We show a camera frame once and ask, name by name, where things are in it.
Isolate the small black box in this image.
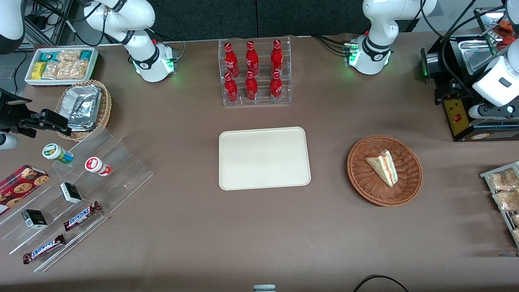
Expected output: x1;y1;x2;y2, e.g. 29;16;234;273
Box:
21;209;48;230
60;182;83;204

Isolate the black looped cable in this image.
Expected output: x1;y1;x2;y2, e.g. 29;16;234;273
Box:
353;275;410;292

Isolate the black base cable bundle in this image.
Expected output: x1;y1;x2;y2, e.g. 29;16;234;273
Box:
311;34;350;56

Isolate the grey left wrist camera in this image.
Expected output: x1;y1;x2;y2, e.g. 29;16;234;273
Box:
468;103;519;120

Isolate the white rectangular snack bin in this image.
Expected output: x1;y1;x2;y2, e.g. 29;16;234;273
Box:
24;47;99;87

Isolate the steel warmer pan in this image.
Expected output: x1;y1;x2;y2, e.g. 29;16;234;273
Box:
459;39;498;76

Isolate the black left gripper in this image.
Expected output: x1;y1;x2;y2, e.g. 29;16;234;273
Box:
435;79;477;107

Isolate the red lid drink cup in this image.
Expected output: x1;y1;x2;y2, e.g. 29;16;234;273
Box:
85;157;112;177

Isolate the green lid drink cup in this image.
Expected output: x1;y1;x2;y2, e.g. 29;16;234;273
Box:
42;143;74;165

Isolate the Snickers chocolate bar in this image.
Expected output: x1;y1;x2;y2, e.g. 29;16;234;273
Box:
63;201;102;232
22;234;66;264

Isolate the grey wire rack tray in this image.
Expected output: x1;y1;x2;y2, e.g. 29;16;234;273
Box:
480;161;519;248

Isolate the cream plastic tray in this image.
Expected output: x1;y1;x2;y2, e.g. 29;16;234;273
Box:
219;127;311;191

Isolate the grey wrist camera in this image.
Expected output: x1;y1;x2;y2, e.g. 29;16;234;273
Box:
0;132;19;150
468;103;519;120

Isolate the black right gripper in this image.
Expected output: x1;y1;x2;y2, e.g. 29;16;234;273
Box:
0;88;69;138

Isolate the light tan wicker basket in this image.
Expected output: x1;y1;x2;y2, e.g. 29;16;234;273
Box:
56;79;112;142

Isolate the clear bag of crackers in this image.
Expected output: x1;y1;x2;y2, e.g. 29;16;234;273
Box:
57;49;81;63
41;61;67;79
65;60;90;79

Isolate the black food warmer cabinet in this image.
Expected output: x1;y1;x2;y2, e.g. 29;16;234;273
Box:
436;6;519;142

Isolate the red cola bottle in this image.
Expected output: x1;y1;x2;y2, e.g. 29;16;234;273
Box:
245;41;259;77
245;71;258;101
270;70;283;102
270;39;284;76
224;42;240;78
224;72;239;103

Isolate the red cookie box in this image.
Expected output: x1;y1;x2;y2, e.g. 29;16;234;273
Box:
0;164;50;215

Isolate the aluminium frame rack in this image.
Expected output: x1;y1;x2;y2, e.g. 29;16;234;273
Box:
24;0;75;47

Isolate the silver foil pack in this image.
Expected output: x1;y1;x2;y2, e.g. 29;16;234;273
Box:
68;120;99;132
65;85;103;123

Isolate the clear acrylic bottle rack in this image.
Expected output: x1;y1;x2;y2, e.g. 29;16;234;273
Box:
218;36;292;107

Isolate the clear acrylic stepped stand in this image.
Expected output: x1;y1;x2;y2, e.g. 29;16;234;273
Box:
0;128;154;273

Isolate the triangular sandwich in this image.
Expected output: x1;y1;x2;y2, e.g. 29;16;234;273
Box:
365;149;400;187

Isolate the brown round wicker basket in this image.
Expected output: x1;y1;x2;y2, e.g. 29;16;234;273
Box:
347;135;423;207

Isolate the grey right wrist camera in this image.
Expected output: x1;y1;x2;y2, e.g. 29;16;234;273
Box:
0;132;19;150

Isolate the black box with green light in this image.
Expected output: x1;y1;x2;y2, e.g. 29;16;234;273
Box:
420;48;444;84

